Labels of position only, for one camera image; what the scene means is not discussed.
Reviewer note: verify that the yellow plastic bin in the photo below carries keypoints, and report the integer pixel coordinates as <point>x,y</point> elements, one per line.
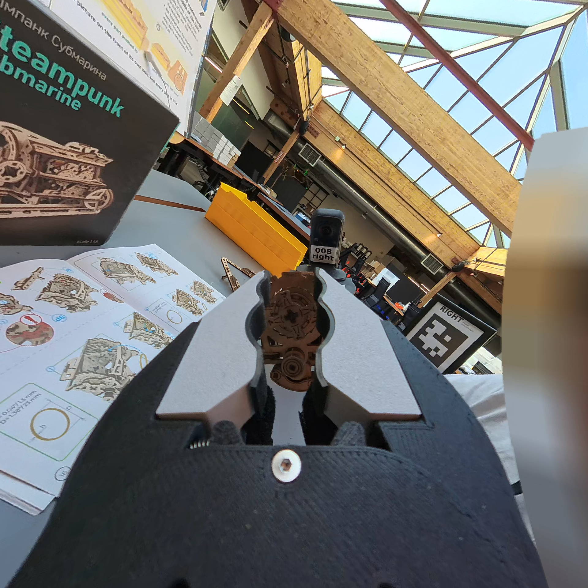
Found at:
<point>257,234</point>

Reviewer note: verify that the white vent grille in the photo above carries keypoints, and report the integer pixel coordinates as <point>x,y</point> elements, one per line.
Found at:
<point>431,262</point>
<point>310,155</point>

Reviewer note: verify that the framed black white marker board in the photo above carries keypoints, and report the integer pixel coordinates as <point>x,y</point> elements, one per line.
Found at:
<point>448,337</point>

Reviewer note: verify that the grey desk with wooden edge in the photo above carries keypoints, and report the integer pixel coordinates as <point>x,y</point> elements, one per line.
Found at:
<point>170,188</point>

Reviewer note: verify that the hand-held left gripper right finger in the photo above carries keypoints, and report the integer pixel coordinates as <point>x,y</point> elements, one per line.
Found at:
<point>367,367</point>

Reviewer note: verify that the stack of white boxes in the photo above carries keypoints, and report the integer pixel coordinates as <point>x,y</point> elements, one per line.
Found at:
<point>216,142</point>

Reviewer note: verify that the wooden mechanical model body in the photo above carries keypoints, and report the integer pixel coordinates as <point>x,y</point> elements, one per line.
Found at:
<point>294,281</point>

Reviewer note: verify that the wooden gear plate assembly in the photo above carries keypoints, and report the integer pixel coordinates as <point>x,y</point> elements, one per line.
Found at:
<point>291,317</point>

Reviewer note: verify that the white paper notice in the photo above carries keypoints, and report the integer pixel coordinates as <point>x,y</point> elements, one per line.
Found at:
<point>231,89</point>

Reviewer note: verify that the open instruction booklet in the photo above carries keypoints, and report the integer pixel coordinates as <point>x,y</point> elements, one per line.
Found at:
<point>92,330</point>

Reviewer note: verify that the perforated wooden strip piece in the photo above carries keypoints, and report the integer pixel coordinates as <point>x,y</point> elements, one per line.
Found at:
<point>246,272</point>
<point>228,275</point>

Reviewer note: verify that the black puzzle kit box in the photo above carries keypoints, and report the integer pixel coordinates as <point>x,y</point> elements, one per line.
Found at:
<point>69,160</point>

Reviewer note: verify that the person's white clothing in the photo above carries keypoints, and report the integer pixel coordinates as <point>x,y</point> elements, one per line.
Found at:
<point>477,404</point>

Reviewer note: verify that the white instruction poster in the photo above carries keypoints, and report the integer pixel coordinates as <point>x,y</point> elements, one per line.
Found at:
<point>174,46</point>

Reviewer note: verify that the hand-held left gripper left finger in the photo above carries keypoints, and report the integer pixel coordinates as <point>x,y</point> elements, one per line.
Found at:
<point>216,367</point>

